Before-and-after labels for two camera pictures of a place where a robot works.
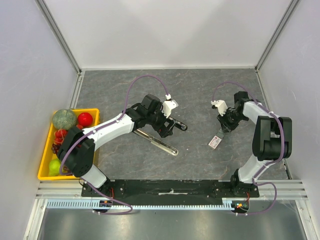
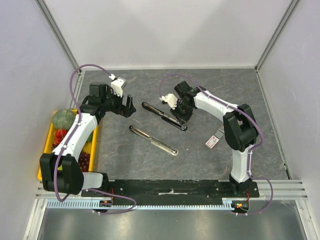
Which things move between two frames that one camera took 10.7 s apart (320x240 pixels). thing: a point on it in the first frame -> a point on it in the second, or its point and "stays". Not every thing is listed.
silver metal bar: [156, 142] stays
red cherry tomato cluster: [59, 135] stays
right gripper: [225, 125] -> [181, 114]
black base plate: [169, 191] stays
